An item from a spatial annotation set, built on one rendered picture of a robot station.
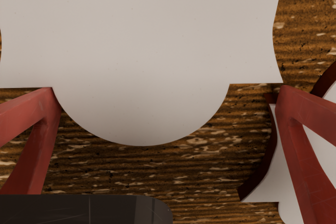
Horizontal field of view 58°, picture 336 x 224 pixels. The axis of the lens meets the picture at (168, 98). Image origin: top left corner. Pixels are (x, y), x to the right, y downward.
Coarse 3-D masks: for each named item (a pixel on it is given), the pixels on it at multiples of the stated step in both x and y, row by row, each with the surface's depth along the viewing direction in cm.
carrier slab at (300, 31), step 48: (288, 0) 12; (0, 48) 12; (288, 48) 13; (0, 96) 13; (240, 96) 14; (96, 144) 15; (192, 144) 16; (240, 144) 16; (48, 192) 17; (96, 192) 17; (144, 192) 18; (192, 192) 18
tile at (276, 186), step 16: (320, 80) 14; (272, 96) 14; (320, 96) 13; (272, 112) 14; (272, 128) 15; (304, 128) 14; (272, 144) 15; (320, 144) 15; (272, 160) 15; (320, 160) 15; (256, 176) 17; (272, 176) 16; (288, 176) 16; (240, 192) 18; (256, 192) 17; (272, 192) 17; (288, 192) 17; (288, 208) 18
